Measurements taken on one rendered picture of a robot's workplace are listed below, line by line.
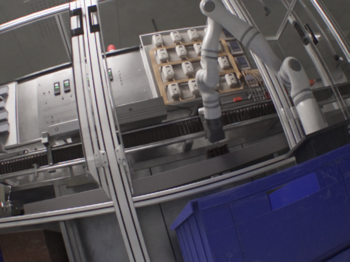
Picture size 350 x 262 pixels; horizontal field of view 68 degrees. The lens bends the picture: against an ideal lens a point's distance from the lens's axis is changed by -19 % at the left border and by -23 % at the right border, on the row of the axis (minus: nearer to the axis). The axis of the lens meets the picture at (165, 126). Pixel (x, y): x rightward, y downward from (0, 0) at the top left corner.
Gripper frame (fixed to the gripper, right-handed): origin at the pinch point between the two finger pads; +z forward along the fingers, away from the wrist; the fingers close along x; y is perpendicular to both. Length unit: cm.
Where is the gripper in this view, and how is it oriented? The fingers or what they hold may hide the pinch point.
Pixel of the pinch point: (216, 149)
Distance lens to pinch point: 148.4
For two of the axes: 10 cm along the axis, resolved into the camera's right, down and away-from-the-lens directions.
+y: 2.2, 3.6, -9.1
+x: 9.6, -2.6, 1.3
